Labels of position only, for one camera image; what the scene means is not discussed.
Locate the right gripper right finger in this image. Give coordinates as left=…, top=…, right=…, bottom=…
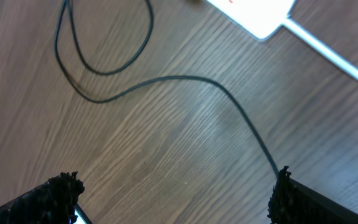
left=267, top=166, right=358, bottom=224

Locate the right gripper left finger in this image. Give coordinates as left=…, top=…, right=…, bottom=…
left=0, top=172, right=85, bottom=224

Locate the Samsung Galaxy smartphone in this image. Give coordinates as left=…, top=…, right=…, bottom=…
left=74, top=205, right=93, bottom=224

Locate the black USB charging cable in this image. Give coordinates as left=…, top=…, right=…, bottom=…
left=53, top=0, right=280, bottom=180

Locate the white power strip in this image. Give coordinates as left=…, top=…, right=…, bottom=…
left=208, top=0, right=296, bottom=40

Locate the white power strip cord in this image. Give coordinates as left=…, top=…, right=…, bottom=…
left=282, top=17, right=358, bottom=94

